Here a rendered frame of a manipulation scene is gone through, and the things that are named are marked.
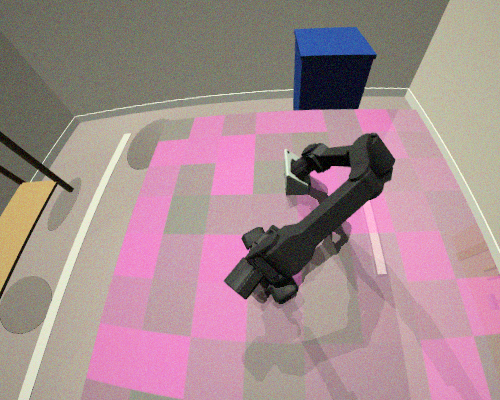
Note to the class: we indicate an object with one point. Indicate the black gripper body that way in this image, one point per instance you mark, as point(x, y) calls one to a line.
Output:
point(281, 290)

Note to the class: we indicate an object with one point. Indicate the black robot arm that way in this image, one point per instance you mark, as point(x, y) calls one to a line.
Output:
point(280, 254)

